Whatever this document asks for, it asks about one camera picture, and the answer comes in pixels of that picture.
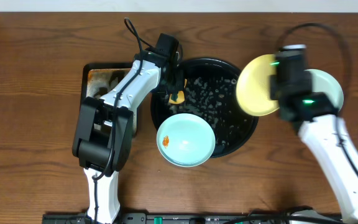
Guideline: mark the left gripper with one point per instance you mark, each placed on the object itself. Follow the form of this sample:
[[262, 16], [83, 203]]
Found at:
[[175, 86]]

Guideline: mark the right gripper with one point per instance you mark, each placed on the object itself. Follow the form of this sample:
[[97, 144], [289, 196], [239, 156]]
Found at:
[[274, 87]]

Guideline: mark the green and yellow sponge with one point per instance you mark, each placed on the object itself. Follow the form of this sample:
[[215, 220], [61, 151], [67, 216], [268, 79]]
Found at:
[[177, 96]]

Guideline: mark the yellow plate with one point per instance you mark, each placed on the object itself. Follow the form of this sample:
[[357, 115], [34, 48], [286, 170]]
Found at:
[[253, 86]]

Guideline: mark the light blue plate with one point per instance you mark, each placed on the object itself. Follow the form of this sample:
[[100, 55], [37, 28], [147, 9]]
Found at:
[[185, 140], [326, 83]]

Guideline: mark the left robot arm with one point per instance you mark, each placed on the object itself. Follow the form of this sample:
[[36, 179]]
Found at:
[[111, 94]]

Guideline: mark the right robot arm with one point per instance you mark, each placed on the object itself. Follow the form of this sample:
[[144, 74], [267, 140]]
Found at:
[[311, 100]]

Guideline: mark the black round tray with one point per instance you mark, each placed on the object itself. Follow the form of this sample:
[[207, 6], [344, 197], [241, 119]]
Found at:
[[210, 94]]

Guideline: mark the black rectangular water tray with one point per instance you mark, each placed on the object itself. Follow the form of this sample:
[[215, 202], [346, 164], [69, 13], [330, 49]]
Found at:
[[100, 78]]

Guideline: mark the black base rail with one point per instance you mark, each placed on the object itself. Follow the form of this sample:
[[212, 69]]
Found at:
[[141, 218]]

